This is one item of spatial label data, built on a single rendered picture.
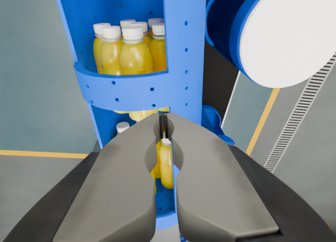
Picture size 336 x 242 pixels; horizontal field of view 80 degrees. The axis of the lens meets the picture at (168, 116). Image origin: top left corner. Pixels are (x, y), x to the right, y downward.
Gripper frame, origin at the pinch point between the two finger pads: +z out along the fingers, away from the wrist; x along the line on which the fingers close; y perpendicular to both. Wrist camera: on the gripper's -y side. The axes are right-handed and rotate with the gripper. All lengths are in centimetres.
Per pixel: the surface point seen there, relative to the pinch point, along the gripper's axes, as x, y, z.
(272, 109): 100, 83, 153
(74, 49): -18.3, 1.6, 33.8
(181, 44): 3.4, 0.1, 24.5
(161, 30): 0.2, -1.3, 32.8
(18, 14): -93, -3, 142
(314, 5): 37, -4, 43
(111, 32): -9.9, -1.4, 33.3
